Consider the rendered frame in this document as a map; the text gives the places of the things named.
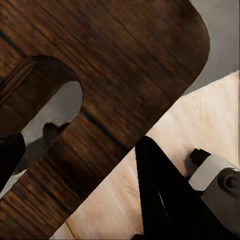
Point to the cutting board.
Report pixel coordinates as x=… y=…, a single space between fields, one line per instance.
x=133 y=59

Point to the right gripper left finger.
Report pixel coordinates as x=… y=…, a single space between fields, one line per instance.
x=12 y=149

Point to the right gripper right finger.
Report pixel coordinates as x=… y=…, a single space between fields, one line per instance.
x=162 y=185

